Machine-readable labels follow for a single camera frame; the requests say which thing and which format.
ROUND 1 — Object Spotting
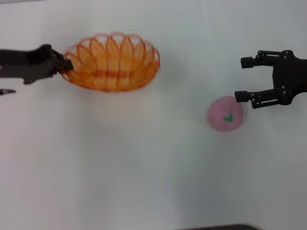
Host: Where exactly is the orange wire basket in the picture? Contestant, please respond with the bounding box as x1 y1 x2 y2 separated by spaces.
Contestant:
62 31 161 93

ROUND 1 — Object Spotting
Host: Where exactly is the dark rounded robot base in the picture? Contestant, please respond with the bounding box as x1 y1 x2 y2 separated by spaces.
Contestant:
184 223 261 230

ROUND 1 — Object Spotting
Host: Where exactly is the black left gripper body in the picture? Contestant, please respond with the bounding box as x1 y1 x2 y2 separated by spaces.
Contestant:
0 44 54 85

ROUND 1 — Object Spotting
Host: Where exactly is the pink peach with green leaf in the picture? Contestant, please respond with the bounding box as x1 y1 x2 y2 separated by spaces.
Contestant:
207 95 244 132

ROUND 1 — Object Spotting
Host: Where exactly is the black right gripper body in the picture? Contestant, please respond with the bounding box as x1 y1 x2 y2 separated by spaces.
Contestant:
272 49 307 106

